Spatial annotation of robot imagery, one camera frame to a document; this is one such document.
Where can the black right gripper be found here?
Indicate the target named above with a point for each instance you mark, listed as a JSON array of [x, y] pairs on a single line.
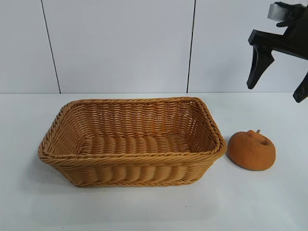
[[288, 44]]

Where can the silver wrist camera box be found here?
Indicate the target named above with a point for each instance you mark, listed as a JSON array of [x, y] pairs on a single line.
[[275, 12]]

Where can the orange fruit with stem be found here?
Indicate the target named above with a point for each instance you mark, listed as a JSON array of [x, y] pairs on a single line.
[[250, 151]]

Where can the tan woven wicker basket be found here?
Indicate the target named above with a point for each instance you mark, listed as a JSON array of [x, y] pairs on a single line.
[[130, 166]]

